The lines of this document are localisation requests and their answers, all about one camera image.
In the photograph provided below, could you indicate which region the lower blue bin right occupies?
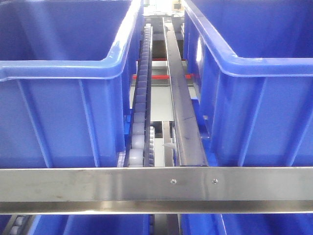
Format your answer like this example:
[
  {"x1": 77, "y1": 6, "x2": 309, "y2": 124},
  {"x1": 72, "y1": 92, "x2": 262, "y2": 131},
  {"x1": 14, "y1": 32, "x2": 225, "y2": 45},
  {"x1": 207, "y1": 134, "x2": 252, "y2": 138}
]
[{"x1": 181, "y1": 213, "x2": 313, "y2": 235}]

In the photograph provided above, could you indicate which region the big blue bin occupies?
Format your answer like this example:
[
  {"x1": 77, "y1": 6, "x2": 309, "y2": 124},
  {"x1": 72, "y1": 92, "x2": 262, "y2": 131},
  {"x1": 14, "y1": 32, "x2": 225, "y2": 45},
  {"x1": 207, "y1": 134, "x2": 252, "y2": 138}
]
[
  {"x1": 0, "y1": 0, "x2": 143, "y2": 168},
  {"x1": 184, "y1": 0, "x2": 313, "y2": 166}
]

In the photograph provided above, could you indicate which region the steel divider rail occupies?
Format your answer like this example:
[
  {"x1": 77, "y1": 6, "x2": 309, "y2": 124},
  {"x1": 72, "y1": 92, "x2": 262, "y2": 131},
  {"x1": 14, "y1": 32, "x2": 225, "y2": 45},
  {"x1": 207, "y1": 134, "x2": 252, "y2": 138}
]
[{"x1": 163, "y1": 17, "x2": 208, "y2": 166}]

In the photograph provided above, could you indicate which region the steel front shelf rail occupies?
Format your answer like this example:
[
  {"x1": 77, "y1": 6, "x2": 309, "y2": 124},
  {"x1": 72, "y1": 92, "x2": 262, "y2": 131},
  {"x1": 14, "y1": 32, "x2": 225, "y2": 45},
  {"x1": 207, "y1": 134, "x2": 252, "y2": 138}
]
[{"x1": 0, "y1": 166, "x2": 313, "y2": 214}]

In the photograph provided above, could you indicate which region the big blue bin left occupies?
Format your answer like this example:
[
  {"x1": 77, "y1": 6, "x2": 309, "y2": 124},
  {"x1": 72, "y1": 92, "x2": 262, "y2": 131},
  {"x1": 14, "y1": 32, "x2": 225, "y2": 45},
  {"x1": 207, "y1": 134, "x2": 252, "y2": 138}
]
[{"x1": 0, "y1": 0, "x2": 143, "y2": 168}]

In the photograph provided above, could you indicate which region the roller conveyor track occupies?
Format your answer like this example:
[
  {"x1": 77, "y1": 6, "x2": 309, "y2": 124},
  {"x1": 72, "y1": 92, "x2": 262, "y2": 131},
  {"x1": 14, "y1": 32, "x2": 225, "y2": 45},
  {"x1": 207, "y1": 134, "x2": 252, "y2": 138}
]
[{"x1": 124, "y1": 23, "x2": 154, "y2": 167}]

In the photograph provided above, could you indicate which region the big blue bin right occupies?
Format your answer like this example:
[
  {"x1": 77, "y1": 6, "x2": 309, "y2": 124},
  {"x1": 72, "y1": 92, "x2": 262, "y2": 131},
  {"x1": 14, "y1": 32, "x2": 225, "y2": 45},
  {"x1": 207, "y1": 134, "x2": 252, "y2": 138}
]
[{"x1": 184, "y1": 0, "x2": 313, "y2": 166}]

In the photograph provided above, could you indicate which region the lower blue bin left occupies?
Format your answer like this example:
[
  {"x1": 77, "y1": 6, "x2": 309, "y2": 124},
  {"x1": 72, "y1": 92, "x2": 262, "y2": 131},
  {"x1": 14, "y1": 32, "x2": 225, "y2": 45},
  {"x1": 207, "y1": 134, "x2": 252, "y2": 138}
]
[{"x1": 28, "y1": 214, "x2": 149, "y2": 235}]

